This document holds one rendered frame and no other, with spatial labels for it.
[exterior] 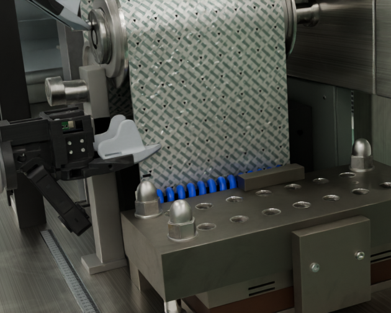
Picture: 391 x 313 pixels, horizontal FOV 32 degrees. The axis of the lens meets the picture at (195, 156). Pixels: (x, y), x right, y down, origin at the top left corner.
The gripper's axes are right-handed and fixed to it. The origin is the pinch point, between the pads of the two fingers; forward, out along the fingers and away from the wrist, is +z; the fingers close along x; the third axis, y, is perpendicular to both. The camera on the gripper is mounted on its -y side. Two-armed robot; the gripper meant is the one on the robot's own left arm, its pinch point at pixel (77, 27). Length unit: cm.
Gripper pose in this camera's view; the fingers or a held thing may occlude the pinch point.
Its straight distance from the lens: 96.8
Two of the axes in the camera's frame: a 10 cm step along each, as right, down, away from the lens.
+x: -3.8, -2.2, 9.0
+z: 7.6, 4.8, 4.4
